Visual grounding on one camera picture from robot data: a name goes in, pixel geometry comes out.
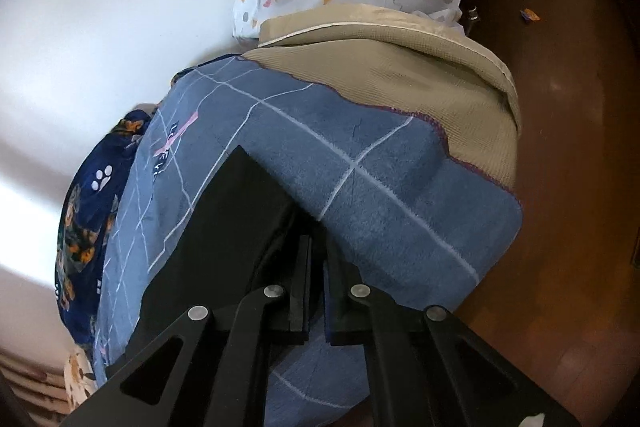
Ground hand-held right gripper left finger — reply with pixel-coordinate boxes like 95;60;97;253
60;234;313;427

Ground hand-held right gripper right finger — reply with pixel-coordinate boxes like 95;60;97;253
322;252;583;427

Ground black pants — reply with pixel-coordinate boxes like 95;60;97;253
125;145;322;360

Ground blue grid bed sheet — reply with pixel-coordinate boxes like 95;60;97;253
92;54;524;427

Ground navy dog print blanket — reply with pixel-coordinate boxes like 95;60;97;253
52;109;154;351

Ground cream floral cloth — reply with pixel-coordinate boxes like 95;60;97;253
62;344;99;409

